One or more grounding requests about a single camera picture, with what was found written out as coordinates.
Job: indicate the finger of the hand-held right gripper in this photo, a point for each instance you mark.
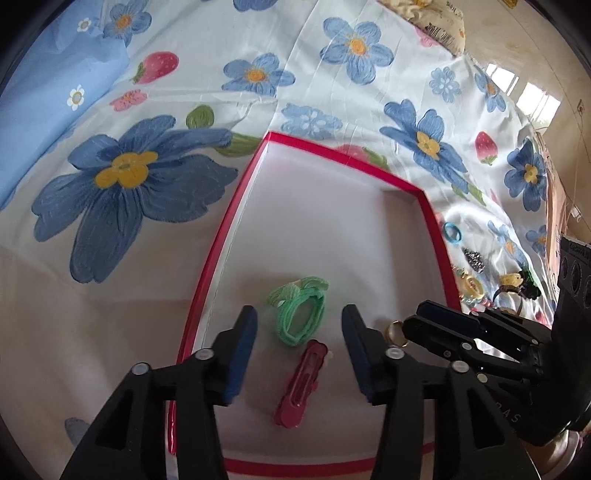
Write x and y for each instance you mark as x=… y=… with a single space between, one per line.
x=443 y=316
x=429 y=339

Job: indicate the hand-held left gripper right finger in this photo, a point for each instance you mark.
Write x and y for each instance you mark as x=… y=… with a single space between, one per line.
x=359 y=360

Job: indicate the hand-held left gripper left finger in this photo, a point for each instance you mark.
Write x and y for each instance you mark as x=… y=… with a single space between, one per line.
x=238 y=360

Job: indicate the red hair clip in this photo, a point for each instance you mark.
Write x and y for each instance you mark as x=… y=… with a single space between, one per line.
x=300 y=387

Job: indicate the yellow hair claw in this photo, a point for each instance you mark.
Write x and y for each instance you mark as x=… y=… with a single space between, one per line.
x=511 y=279

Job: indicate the red cardboard box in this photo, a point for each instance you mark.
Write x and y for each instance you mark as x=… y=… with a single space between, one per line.
x=323 y=230

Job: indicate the person's right hand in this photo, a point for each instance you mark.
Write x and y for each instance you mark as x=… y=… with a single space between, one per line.
x=561 y=454

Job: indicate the black scrunchie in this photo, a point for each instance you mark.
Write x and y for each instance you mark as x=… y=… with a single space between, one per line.
x=531 y=284

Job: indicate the silver bead cluster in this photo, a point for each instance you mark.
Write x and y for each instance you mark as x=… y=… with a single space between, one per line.
x=475 y=259

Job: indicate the brown cardboard box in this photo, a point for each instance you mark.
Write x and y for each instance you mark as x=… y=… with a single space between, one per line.
x=551 y=194

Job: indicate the floral bed sheet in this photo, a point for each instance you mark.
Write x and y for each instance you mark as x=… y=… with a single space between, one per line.
x=323 y=92

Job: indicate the panda print pillow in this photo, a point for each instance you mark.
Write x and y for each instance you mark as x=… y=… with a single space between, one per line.
x=438 y=27

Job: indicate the light blue pillow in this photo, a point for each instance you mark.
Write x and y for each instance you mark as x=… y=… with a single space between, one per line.
x=46 y=92

